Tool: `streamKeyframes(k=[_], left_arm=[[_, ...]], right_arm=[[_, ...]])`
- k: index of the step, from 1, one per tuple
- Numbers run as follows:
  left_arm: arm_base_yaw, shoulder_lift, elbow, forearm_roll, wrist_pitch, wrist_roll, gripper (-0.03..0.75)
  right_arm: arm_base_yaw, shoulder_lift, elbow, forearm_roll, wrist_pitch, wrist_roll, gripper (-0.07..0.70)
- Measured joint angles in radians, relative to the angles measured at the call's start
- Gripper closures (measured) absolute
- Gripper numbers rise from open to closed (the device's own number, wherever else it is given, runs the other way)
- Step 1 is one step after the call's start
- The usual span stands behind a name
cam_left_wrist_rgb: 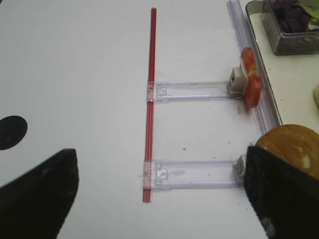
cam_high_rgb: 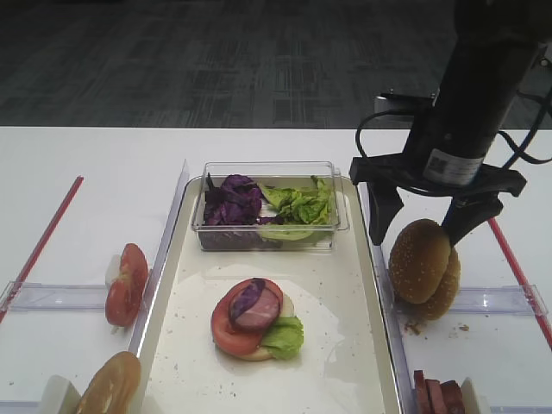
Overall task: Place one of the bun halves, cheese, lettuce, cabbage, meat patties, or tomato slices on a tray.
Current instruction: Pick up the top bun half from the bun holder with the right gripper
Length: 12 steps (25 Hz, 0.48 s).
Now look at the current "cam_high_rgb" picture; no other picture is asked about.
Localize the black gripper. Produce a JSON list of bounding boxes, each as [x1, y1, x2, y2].
[[349, 154, 526, 247]]

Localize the sesame bun top front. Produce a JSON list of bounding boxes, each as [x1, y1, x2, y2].
[[388, 219, 452, 304]]

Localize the sesame bun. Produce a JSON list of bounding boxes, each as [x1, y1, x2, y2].
[[419, 248, 461, 320], [388, 219, 452, 304]]

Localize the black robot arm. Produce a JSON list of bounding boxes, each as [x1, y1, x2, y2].
[[349, 1, 551, 245]]

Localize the green lettuce in box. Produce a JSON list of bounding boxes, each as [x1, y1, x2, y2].
[[258, 176, 333, 243]]

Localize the lettuce leaf on stack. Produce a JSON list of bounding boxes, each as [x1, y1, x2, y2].
[[260, 317, 304, 361]]

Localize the tomato slice on stack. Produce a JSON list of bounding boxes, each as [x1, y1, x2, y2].
[[210, 278, 284, 357]]

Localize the standing tomato slices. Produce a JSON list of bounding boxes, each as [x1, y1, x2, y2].
[[105, 243, 148, 328]]

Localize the white support block tomato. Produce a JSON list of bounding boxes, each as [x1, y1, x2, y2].
[[105, 254, 121, 288]]

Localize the sesame bun top rear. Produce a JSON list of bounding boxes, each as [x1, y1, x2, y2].
[[419, 248, 461, 320]]

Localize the right red strip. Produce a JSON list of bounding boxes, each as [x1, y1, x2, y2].
[[487, 218, 552, 348]]

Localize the red strip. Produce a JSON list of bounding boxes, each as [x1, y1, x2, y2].
[[0, 176, 84, 322], [487, 218, 552, 348]]

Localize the bottom bun on tray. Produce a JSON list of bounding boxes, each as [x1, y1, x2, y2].
[[236, 294, 295, 361]]

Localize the silver metal tray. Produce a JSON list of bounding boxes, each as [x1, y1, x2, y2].
[[139, 179, 399, 413]]

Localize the clear plastic salad box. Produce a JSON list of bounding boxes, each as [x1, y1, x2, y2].
[[191, 161, 348, 252]]

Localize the purple cabbage leaves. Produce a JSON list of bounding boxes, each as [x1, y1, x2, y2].
[[198, 173, 282, 251]]

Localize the sausage slice on stack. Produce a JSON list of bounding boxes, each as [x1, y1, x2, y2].
[[229, 279, 280, 332]]

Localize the white support block sausage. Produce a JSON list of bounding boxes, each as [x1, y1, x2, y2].
[[461, 377, 492, 414]]

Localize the standing bun half left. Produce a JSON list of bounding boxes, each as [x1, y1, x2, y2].
[[74, 351, 141, 414]]

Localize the left red strip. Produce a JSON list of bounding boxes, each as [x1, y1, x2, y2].
[[0, 176, 84, 322]]

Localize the white support block bun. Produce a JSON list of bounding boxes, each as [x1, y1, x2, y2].
[[38, 375, 81, 414]]

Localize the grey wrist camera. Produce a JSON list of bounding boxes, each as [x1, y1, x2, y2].
[[374, 91, 437, 126]]

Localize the black cable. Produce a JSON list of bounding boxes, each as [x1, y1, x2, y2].
[[354, 41, 552, 198]]

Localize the clear rail upper right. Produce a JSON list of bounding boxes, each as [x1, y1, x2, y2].
[[449, 285, 549, 317]]

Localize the right long clear rail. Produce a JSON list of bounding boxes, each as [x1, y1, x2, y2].
[[358, 183, 415, 414]]

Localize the long clear rail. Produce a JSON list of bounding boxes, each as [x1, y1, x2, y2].
[[128, 159, 190, 358], [358, 183, 415, 414]]

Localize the clear rail lower right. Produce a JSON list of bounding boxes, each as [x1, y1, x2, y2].
[[490, 406, 552, 414]]

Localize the left long clear rail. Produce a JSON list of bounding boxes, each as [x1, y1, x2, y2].
[[128, 159, 190, 358]]

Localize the clear rail upper left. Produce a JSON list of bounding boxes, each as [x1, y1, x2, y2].
[[1, 281, 108, 311]]

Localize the clear rail lower left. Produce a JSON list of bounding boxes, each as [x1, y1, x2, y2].
[[0, 401, 39, 414]]

